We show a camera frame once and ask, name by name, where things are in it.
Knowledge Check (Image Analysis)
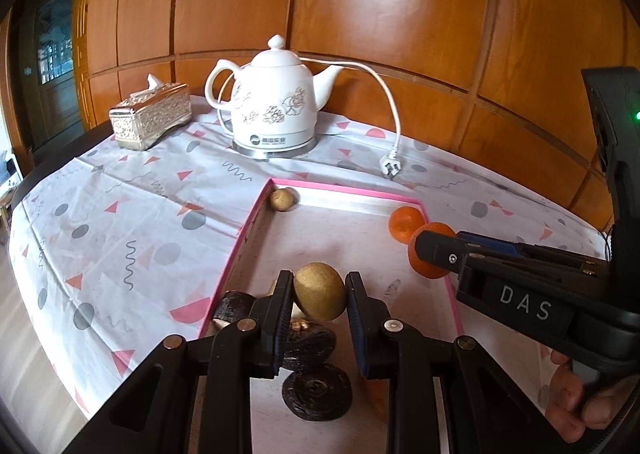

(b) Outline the person's right hand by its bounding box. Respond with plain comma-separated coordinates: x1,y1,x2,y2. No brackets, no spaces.
544,349,608,442

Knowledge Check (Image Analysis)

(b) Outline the white power cable with plug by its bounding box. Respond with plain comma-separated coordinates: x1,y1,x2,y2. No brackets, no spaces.
216,54,404,181

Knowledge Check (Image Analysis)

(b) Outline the silver ornate tissue box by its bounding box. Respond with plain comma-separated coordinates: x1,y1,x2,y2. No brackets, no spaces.
109,82,193,151

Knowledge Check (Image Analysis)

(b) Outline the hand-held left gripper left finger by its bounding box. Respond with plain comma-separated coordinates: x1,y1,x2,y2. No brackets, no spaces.
67,270,295,454

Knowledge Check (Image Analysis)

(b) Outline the white ceramic electric kettle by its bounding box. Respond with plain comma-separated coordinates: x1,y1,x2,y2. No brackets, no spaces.
204,34,346,147

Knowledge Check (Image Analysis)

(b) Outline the dark hairy round fruit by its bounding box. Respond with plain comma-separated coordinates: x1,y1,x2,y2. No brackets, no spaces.
281,363,353,421

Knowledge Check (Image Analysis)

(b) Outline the steel kettle base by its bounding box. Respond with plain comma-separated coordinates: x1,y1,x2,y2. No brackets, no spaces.
230,134,319,161

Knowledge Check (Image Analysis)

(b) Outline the white patterned tablecloth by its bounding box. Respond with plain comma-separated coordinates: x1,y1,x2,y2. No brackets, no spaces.
7,94,613,420

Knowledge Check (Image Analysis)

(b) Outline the dark smooth round fruit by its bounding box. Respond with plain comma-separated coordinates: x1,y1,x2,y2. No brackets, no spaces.
282,321,337,370

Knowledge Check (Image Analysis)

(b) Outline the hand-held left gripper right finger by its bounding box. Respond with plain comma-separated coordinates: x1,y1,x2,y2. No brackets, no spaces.
345,271,566,454

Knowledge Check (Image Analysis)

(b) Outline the orange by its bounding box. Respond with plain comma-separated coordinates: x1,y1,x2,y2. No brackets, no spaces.
389,207,426,241
407,222,451,280

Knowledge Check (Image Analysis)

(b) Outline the pink-rimmed tray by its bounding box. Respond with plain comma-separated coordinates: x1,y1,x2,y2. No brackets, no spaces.
197,177,463,454

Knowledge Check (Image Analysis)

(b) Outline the dark cylinder with pale cut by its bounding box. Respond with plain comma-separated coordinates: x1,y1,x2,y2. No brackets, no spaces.
212,290,261,330

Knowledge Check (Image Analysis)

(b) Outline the dark wooden glass door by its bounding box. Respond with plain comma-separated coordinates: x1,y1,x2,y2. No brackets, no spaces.
10,0,88,150

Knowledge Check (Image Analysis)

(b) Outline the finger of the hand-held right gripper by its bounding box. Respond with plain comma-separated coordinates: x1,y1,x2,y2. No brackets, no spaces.
456,231,609,271
412,229,609,281

